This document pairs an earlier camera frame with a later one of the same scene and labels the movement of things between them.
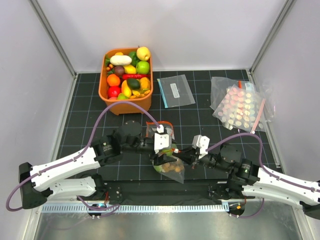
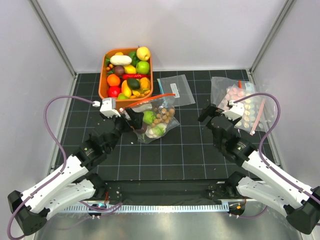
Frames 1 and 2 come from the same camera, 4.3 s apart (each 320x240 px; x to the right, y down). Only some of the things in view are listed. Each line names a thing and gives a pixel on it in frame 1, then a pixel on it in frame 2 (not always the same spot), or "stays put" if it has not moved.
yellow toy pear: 143,53 stays put
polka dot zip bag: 241,107 stays put
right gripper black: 188,156 -> 209,111
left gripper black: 162,158 -> 135,117
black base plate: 165,192 stays put
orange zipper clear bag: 160,143 -> 159,116
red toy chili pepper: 135,76 stays put
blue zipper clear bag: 175,91 stays put
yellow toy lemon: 129,69 stays put
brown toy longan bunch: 177,166 -> 165,116
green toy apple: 142,67 stays put
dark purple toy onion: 119,70 stays put
